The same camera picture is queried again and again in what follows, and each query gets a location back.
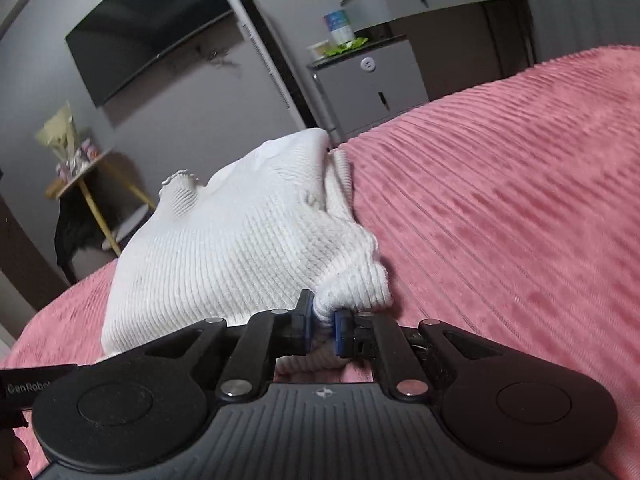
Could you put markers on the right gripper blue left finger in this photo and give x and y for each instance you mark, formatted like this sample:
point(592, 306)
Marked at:
point(239, 360)

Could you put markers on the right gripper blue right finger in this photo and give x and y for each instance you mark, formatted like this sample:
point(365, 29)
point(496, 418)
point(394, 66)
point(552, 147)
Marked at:
point(409, 363)

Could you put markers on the white ribbed knit sweater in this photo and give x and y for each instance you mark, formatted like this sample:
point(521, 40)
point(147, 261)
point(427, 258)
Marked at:
point(254, 236)

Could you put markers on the pink ribbed bed blanket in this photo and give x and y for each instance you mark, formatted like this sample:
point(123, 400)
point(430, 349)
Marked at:
point(512, 210)

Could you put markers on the yellow legged side table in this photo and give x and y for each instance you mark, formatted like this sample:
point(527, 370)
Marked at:
point(115, 193)

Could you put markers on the pink can on table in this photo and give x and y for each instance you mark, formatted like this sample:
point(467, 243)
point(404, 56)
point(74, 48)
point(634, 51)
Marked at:
point(89, 149)

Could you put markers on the wrapped flower bouquet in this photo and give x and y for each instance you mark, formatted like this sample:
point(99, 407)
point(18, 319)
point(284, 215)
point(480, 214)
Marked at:
point(59, 134)

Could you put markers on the grey drawer cabinet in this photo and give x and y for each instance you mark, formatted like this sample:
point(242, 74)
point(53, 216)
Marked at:
point(363, 88)

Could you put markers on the white jar on cabinet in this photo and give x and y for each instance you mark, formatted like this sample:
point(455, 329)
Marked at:
point(320, 50)

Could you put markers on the green snack packets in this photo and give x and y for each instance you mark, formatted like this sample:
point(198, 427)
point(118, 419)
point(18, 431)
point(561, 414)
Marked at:
point(348, 46)

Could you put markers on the blue white tissue pack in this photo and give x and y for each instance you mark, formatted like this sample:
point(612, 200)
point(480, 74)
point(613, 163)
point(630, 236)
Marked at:
point(339, 27)

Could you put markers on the white tower fan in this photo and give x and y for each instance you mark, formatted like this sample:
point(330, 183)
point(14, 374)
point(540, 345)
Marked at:
point(256, 29)

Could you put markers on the grey vanity desk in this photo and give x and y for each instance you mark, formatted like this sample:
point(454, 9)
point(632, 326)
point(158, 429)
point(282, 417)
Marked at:
point(457, 43)

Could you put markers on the wall mounted black television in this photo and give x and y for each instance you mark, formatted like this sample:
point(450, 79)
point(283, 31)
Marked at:
point(120, 39)

